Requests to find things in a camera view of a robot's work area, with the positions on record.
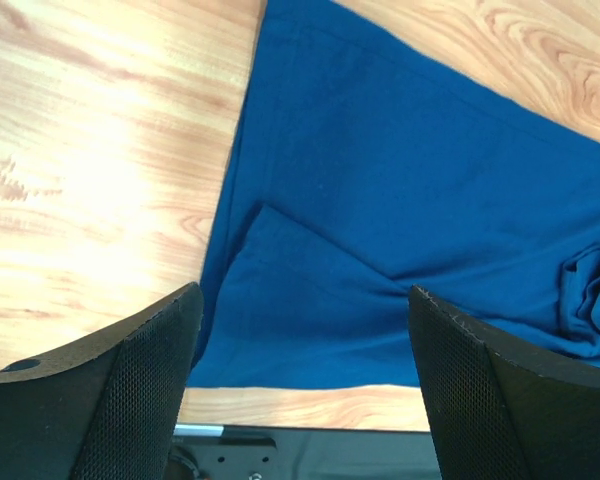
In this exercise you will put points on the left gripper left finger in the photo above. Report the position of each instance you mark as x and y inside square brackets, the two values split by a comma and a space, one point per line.
[103, 406]

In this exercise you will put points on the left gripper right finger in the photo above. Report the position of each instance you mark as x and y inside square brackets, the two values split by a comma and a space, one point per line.
[498, 406]

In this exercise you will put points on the navy blue t shirt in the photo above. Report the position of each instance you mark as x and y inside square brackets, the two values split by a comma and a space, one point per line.
[361, 168]

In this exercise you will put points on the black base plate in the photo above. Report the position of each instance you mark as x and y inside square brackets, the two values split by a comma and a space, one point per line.
[232, 452]

